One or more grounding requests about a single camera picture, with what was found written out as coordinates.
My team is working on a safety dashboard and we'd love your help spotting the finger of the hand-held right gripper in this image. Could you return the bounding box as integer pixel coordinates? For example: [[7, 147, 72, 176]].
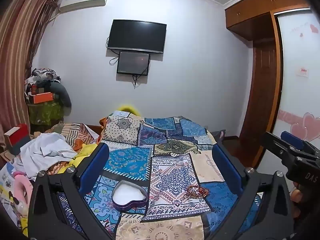
[[261, 131, 302, 162], [280, 130, 320, 154]]

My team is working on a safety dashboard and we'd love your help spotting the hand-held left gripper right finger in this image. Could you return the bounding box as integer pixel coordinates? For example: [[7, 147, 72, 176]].
[[211, 142, 296, 240]]

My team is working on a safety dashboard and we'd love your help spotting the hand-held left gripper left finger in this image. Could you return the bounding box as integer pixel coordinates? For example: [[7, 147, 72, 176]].
[[27, 142, 115, 240]]

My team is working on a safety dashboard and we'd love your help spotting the pile of beaded bracelets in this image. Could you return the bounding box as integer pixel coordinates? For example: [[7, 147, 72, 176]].
[[185, 185, 210, 198]]

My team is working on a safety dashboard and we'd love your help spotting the purple heart-shaped tin box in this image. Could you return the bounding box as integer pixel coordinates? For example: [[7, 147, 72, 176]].
[[112, 180, 148, 210]]

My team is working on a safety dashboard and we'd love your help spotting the person's right hand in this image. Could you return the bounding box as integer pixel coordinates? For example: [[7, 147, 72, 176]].
[[289, 182, 304, 219]]

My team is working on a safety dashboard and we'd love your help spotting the yellow cloth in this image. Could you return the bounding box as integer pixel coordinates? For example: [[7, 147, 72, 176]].
[[65, 142, 100, 173]]

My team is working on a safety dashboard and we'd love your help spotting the pink heart decal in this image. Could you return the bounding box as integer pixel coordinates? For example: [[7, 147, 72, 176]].
[[277, 110, 320, 143]]

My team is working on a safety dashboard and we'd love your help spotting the orange striped cloth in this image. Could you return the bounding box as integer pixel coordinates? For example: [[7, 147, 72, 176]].
[[46, 122, 101, 153]]

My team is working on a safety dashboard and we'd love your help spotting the white cloth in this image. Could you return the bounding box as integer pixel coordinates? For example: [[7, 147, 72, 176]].
[[20, 133, 78, 180]]

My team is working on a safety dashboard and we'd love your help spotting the patchwork printed blanket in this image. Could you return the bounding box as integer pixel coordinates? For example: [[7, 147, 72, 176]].
[[56, 111, 263, 240]]

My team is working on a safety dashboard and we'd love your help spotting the brown wooden door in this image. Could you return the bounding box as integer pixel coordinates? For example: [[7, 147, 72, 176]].
[[239, 39, 283, 167]]

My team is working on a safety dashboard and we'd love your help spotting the yellow plush toy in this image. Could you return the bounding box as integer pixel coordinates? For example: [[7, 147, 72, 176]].
[[117, 104, 140, 117]]

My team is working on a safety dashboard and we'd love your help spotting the pink plush toy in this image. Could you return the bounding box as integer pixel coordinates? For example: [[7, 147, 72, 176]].
[[10, 172, 35, 217]]

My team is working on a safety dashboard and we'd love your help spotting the red box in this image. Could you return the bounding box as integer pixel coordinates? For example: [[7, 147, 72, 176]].
[[4, 124, 30, 147]]

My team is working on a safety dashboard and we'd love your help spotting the orange box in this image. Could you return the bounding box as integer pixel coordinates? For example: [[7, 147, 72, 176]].
[[33, 93, 54, 104]]

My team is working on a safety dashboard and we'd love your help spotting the white sliding door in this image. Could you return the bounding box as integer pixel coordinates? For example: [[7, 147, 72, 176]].
[[272, 7, 320, 144]]

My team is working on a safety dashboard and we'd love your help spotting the printed plastic bag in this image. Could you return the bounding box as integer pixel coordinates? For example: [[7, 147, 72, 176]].
[[0, 161, 28, 230]]

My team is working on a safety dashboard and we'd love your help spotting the pile of clothes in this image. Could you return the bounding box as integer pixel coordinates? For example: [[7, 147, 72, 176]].
[[24, 67, 62, 92]]

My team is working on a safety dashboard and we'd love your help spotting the wooden wardrobe cabinet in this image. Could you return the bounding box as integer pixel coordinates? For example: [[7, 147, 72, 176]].
[[224, 0, 310, 41]]

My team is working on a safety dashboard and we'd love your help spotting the striped brown curtain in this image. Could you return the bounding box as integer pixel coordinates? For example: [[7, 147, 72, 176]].
[[0, 0, 62, 133]]

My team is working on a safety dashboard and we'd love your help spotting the white air conditioner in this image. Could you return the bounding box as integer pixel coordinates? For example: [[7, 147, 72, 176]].
[[59, 0, 109, 13]]

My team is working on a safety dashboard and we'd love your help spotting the small black wall monitor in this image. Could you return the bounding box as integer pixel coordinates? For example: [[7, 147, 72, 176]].
[[117, 51, 151, 76]]

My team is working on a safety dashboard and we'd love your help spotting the black wall television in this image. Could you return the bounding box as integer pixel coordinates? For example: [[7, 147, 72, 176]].
[[107, 19, 167, 54]]

